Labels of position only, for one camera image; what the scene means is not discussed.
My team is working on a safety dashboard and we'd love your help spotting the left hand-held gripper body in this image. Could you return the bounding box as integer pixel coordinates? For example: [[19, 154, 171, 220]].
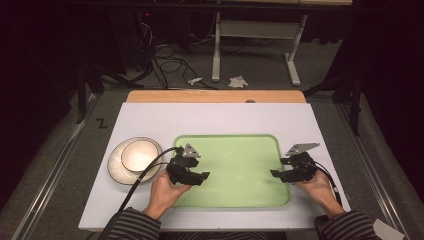
[[165, 143, 202, 185]]

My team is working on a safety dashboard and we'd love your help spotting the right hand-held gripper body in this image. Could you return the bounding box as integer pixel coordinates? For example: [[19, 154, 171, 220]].
[[280, 142, 320, 184]]

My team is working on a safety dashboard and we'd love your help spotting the person's right hand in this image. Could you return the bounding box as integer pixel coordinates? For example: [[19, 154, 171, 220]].
[[293, 169, 346, 220]]

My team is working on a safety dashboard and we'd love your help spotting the person's left hand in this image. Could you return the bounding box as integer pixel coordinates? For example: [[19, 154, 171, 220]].
[[143, 169, 193, 221]]

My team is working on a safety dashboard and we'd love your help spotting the light green tray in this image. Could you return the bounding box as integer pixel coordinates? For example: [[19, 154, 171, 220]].
[[172, 133, 294, 210]]

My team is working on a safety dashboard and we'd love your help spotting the white bowl with dark rim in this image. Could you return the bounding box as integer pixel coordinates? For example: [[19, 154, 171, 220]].
[[120, 139, 162, 173]]

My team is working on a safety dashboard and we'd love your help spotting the white table mat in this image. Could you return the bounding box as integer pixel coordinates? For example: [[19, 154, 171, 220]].
[[78, 102, 352, 232]]

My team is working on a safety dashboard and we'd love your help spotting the wooden table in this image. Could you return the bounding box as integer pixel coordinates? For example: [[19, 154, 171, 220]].
[[125, 89, 307, 104]]

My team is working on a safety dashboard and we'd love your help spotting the black metal stand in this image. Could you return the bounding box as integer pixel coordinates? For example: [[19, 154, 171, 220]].
[[303, 73, 363, 137], [75, 63, 145, 125]]

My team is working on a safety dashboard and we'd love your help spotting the large crumpled white paper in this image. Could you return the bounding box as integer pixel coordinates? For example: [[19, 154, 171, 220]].
[[228, 75, 249, 89]]

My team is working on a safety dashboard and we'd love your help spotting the white paper sheet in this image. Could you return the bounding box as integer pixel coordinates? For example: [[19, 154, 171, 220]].
[[372, 218, 406, 240]]

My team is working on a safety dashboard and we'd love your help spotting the black computer tower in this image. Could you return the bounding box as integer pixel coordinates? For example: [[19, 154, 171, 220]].
[[109, 9, 153, 75]]

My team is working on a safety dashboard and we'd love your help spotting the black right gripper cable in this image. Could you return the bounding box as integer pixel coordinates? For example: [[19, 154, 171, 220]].
[[312, 161, 344, 207]]

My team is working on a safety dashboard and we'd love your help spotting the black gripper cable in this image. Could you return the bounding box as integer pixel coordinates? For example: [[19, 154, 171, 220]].
[[312, 161, 344, 207], [98, 146, 183, 240]]

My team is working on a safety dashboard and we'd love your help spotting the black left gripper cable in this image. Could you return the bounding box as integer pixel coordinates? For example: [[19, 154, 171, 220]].
[[98, 146, 183, 240]]

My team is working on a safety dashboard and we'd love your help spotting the metal floor rail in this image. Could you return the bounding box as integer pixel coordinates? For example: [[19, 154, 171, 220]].
[[334, 103, 410, 240], [11, 94, 101, 240]]

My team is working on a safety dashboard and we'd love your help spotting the tangle of black floor cables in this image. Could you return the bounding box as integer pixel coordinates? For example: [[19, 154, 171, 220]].
[[136, 19, 219, 90]]

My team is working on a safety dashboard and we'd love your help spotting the white metal desk frame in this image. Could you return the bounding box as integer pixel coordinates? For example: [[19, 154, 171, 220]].
[[211, 0, 354, 87]]

